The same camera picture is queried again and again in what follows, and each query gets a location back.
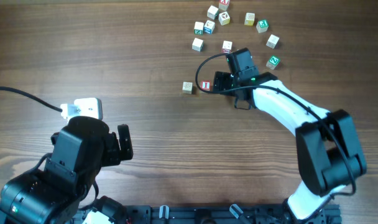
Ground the wooden block red letter I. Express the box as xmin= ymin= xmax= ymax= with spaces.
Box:
xmin=200 ymin=80 xmax=211 ymax=91

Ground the wooden block blue side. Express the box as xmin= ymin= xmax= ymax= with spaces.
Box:
xmin=182 ymin=82 xmax=193 ymax=95

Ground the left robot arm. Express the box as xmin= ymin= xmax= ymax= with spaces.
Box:
xmin=0 ymin=116 xmax=133 ymax=223

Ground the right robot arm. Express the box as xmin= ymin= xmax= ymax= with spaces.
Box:
xmin=213 ymin=48 xmax=367 ymax=222

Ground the wooden block green letter Z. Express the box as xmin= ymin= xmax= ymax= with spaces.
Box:
xmin=266 ymin=55 xmax=280 ymax=70

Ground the wooden block red bottom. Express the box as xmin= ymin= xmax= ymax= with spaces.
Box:
xmin=222 ymin=40 xmax=233 ymax=54

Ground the plain pale wooden block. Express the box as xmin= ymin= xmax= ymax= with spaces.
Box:
xmin=266 ymin=34 xmax=279 ymax=49

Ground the wooden block blue picture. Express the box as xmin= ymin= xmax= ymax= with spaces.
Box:
xmin=203 ymin=20 xmax=215 ymax=34

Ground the wooden block green Z side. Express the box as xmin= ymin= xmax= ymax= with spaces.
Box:
xmin=194 ymin=21 xmax=204 ymax=35

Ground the wooden block yellow picture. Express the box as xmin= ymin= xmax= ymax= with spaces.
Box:
xmin=218 ymin=12 xmax=230 ymax=26

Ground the wooden block red letter X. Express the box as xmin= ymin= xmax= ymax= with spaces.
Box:
xmin=218 ymin=0 xmax=230 ymax=11

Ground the black right camera cable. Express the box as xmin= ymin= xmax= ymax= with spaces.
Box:
xmin=195 ymin=52 xmax=357 ymax=224

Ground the black camera cable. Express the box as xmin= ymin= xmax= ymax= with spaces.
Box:
xmin=0 ymin=86 xmax=64 ymax=113
xmin=195 ymin=52 xmax=357 ymax=224

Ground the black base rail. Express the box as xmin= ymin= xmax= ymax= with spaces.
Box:
xmin=75 ymin=195 xmax=342 ymax=224

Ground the black left camera cable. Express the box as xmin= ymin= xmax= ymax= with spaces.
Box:
xmin=0 ymin=86 xmax=64 ymax=113

